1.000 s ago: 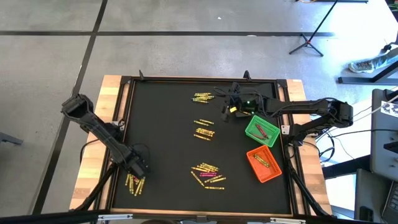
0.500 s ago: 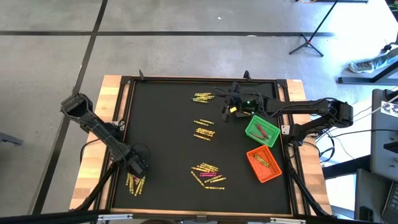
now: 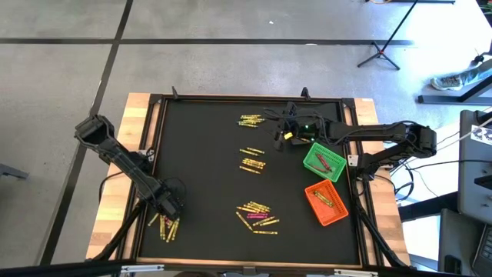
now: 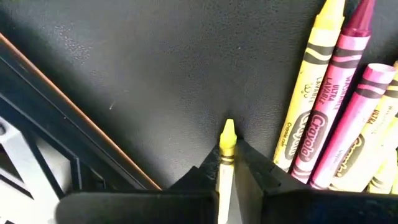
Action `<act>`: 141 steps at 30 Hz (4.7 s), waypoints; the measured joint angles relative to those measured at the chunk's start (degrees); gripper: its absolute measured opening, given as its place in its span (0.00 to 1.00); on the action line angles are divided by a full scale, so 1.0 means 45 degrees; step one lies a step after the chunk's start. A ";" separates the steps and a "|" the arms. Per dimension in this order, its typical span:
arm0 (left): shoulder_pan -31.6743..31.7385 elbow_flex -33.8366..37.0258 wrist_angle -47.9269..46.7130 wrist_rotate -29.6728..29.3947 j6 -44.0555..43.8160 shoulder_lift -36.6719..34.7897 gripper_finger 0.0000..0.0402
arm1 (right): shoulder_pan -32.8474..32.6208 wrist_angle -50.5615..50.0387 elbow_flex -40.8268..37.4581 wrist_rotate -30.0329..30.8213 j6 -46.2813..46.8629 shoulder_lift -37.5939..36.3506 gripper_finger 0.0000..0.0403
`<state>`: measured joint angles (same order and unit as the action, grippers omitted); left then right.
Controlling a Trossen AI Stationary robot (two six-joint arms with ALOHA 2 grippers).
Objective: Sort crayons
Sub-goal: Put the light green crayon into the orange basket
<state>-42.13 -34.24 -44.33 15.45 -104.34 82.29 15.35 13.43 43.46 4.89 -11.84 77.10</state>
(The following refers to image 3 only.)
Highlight black rig support strut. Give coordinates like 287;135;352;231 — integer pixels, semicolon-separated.
352;180;411;269
91;199;147;266

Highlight orange plastic mesh basket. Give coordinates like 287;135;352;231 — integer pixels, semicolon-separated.
304;179;350;228

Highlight black tripod stand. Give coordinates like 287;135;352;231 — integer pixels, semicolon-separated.
356;0;421;72

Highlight green plastic mesh basket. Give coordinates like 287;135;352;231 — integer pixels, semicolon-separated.
301;142;347;183

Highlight black keyboard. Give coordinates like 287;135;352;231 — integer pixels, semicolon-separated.
470;225;492;277

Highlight grey cabinet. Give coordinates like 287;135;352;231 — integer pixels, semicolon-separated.
456;108;492;226

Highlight black table mat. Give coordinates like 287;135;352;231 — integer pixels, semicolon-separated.
137;98;361;267

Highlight black desk frame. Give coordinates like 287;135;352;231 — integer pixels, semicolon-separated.
417;72;492;106

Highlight silver metal bracket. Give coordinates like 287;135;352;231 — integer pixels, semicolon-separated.
333;269;378;277
120;264;165;274

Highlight grey computer case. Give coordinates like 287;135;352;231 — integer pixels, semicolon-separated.
437;207;476;276

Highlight grey furniture foot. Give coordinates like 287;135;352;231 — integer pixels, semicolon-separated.
0;162;30;181

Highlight printed marker sheet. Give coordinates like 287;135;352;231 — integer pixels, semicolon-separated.
470;124;492;147

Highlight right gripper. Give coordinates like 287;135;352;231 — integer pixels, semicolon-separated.
273;102;330;152

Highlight person's shoe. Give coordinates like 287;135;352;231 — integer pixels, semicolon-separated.
430;75;466;92

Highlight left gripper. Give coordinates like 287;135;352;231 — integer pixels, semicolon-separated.
151;179;185;223

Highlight person's leg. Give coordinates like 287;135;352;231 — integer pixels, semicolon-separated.
459;57;492;88

